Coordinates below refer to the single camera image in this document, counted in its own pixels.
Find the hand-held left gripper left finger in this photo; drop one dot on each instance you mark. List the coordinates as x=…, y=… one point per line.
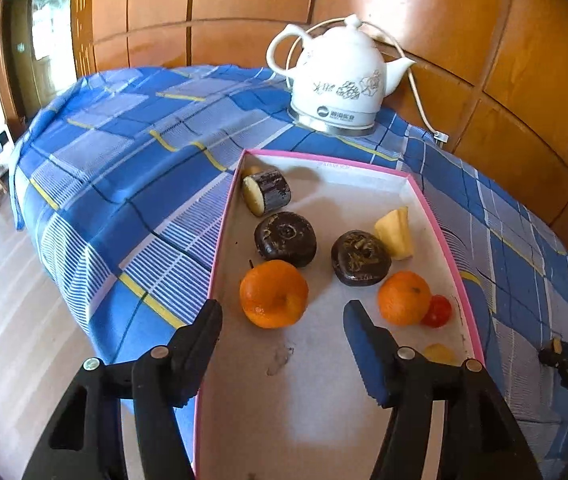
x=199, y=355

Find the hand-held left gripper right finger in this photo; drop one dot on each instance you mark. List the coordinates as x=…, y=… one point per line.
x=364, y=347

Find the pink-rimmed cardboard box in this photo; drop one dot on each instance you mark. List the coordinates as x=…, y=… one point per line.
x=314, y=385

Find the small tan round fruit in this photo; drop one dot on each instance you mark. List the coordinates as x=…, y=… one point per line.
x=439, y=354

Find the small red tomato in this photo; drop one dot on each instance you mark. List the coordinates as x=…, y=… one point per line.
x=439, y=311

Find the orange tangerine with stem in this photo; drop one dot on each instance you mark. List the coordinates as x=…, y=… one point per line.
x=274, y=294

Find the peeled pale yellow fruit piece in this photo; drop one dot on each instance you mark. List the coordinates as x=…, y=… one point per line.
x=395, y=234

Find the cut dark-skinned root piece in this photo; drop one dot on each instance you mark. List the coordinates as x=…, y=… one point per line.
x=271, y=190

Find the blue plaid tablecloth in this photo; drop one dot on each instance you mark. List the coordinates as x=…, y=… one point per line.
x=139, y=185

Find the silver kettle base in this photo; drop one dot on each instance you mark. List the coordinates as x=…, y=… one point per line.
x=334, y=127

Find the white power plug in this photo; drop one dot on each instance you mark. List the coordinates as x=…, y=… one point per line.
x=440, y=137

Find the white ceramic electric kettle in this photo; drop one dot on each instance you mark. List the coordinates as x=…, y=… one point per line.
x=339, y=75

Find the wooden wardrobe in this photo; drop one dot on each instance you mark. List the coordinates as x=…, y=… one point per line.
x=464, y=20

